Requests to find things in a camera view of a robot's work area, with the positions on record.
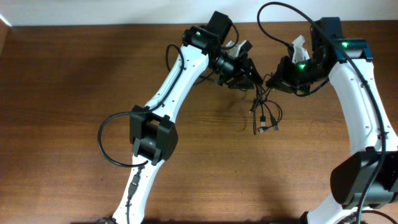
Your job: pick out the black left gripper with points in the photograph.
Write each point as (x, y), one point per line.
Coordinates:
(244, 72)

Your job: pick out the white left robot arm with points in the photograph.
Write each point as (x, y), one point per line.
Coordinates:
(153, 134)

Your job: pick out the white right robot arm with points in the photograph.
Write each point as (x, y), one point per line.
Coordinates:
(367, 180)

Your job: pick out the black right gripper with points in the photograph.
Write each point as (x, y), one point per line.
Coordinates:
(281, 79)

